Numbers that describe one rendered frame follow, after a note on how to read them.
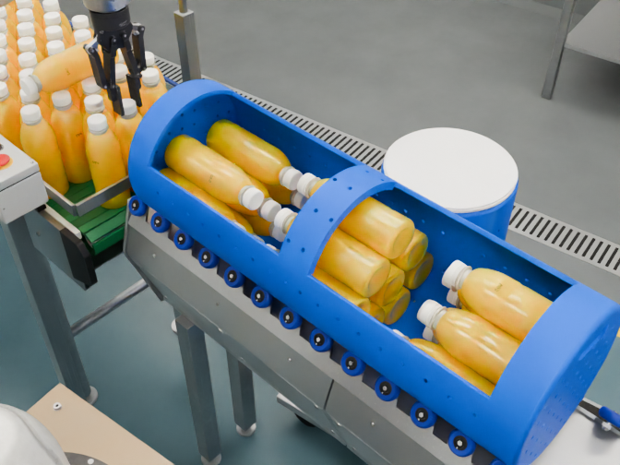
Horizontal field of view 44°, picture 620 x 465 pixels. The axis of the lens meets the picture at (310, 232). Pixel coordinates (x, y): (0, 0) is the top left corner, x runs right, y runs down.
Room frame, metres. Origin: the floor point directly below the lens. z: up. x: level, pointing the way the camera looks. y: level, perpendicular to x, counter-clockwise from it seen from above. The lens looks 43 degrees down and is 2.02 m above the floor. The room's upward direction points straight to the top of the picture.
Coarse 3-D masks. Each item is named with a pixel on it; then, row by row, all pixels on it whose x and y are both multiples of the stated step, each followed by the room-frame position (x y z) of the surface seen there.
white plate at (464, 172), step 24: (408, 144) 1.34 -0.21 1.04; (432, 144) 1.34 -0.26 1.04; (456, 144) 1.34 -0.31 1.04; (480, 144) 1.34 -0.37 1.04; (384, 168) 1.26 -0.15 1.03; (408, 168) 1.25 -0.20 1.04; (432, 168) 1.25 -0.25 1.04; (456, 168) 1.25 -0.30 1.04; (480, 168) 1.25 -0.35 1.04; (504, 168) 1.25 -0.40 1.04; (432, 192) 1.18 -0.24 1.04; (456, 192) 1.18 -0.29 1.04; (480, 192) 1.18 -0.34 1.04; (504, 192) 1.18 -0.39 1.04
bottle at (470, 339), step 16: (432, 320) 0.76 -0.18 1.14; (448, 320) 0.74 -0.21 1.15; (464, 320) 0.74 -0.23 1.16; (480, 320) 0.74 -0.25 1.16; (448, 336) 0.72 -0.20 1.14; (464, 336) 0.71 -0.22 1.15; (480, 336) 0.71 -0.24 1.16; (496, 336) 0.70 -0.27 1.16; (448, 352) 0.71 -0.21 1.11; (464, 352) 0.70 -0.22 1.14; (480, 352) 0.69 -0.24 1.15; (496, 352) 0.68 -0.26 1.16; (512, 352) 0.68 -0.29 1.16; (480, 368) 0.67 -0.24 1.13; (496, 368) 0.66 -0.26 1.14
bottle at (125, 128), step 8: (136, 112) 1.37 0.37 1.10; (120, 120) 1.36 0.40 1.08; (128, 120) 1.35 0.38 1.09; (136, 120) 1.36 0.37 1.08; (120, 128) 1.34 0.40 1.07; (128, 128) 1.34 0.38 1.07; (136, 128) 1.35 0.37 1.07; (120, 136) 1.34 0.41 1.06; (128, 136) 1.34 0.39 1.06; (128, 144) 1.33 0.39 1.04; (128, 152) 1.33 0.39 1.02
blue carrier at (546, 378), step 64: (192, 128) 1.27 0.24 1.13; (256, 128) 1.31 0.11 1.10; (320, 192) 0.95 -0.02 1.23; (384, 192) 1.07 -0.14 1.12; (256, 256) 0.91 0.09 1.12; (448, 256) 0.97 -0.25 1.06; (512, 256) 0.88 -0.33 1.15; (320, 320) 0.81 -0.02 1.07; (576, 320) 0.67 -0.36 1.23; (448, 384) 0.65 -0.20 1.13; (512, 384) 0.61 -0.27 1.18; (576, 384) 0.67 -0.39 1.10; (512, 448) 0.56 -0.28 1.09
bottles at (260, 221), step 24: (168, 168) 1.17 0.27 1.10; (192, 192) 1.09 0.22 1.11; (264, 192) 1.11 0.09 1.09; (288, 192) 1.15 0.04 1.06; (240, 216) 1.10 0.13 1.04; (264, 216) 1.07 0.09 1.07; (432, 264) 0.97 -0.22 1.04; (336, 288) 0.85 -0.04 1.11; (384, 288) 0.87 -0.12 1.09; (384, 312) 0.87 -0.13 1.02; (432, 336) 0.83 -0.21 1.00; (456, 360) 0.71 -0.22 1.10; (480, 384) 0.66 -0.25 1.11
